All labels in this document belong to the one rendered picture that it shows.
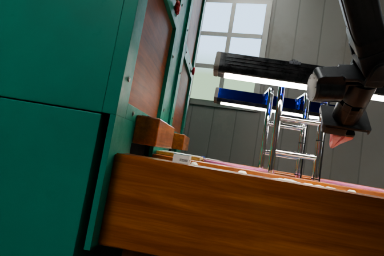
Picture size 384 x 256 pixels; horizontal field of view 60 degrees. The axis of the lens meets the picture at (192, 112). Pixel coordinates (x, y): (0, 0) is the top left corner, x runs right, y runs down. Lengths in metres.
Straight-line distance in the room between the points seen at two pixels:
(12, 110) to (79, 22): 0.22
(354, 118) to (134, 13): 0.51
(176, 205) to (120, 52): 0.33
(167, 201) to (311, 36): 2.52
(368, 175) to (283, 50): 1.20
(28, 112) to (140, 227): 0.32
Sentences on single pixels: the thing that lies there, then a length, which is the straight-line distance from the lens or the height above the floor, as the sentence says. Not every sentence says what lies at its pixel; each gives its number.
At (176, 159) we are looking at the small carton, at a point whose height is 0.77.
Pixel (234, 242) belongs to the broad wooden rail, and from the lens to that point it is 0.70.
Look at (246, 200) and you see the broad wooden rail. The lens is 0.69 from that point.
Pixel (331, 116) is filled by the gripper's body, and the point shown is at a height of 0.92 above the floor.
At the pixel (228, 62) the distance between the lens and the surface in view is 1.02.
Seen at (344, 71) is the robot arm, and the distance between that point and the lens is 0.72.
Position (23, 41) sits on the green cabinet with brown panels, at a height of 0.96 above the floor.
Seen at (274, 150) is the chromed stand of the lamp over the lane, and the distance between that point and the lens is 1.18.
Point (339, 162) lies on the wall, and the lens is 2.87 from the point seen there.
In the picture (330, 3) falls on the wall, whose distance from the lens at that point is 3.18.
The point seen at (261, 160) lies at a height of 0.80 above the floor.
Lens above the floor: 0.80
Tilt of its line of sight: 7 degrees up
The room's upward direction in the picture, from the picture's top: 10 degrees clockwise
